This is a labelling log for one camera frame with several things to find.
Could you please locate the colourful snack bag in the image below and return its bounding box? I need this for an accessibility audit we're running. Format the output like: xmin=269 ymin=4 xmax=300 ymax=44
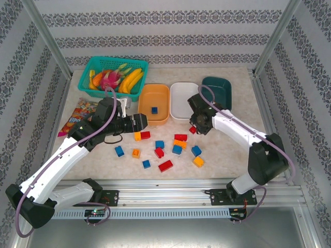
xmin=57 ymin=97 xmax=100 ymax=138

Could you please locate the white plastic bin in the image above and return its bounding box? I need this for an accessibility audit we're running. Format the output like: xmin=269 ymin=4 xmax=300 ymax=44
xmin=170 ymin=82 xmax=200 ymax=120

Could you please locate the aluminium frame post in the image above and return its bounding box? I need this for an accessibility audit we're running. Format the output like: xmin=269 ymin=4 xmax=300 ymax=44
xmin=22 ymin=0 xmax=73 ymax=78
xmin=253 ymin=0 xmax=302 ymax=76

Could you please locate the orange plastic bin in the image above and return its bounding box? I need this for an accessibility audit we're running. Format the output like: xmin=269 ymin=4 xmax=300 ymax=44
xmin=138 ymin=84 xmax=171 ymax=127

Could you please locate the pink toy dragon fruit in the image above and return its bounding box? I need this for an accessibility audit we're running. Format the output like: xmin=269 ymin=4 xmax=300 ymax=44
xmin=99 ymin=63 xmax=132 ymax=91

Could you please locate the dark green plastic bin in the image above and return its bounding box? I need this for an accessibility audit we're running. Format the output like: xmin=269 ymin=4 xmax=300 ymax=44
xmin=201 ymin=76 xmax=233 ymax=111

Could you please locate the teal plastic basket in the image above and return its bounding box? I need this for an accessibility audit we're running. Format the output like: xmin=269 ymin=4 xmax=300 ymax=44
xmin=78 ymin=56 xmax=149 ymax=103

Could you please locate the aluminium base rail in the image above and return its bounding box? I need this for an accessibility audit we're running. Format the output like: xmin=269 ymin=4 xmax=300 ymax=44
xmin=55 ymin=178 xmax=303 ymax=207

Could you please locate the yellow toy fruit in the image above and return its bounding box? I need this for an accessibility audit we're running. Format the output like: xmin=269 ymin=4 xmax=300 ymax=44
xmin=87 ymin=69 xmax=99 ymax=90

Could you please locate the orange toy mango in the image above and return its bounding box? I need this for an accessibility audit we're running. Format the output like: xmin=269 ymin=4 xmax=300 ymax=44
xmin=92 ymin=72 xmax=104 ymax=87

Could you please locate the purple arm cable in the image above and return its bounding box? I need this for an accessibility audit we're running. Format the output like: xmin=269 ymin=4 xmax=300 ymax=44
xmin=198 ymin=84 xmax=297 ymax=185
xmin=14 ymin=86 xmax=118 ymax=238

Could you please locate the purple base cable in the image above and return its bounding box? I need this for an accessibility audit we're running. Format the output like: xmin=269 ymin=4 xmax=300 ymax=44
xmin=86 ymin=203 xmax=112 ymax=227
xmin=240 ymin=185 xmax=268 ymax=224

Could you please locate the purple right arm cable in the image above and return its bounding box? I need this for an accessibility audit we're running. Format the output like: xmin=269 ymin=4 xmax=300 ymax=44
xmin=198 ymin=84 xmax=297 ymax=185

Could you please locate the yellow toy banana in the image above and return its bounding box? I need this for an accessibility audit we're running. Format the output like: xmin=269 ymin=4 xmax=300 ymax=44
xmin=124 ymin=71 xmax=145 ymax=94
xmin=118 ymin=67 xmax=143 ymax=93

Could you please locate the thin black cable loop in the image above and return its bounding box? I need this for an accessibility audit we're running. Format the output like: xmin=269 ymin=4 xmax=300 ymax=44
xmin=103 ymin=133 xmax=124 ymax=145

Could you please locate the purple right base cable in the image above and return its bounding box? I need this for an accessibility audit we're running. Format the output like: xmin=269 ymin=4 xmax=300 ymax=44
xmin=240 ymin=185 xmax=268 ymax=224

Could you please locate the slotted grey cable duct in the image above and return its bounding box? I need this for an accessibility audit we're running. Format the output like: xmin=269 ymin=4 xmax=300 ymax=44
xmin=53 ymin=208 xmax=231 ymax=220

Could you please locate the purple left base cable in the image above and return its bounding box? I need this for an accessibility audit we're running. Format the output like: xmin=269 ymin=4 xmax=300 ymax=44
xmin=86 ymin=203 xmax=112 ymax=227

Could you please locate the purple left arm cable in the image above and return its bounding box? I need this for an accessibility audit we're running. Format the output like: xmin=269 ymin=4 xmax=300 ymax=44
xmin=14 ymin=86 xmax=118 ymax=238

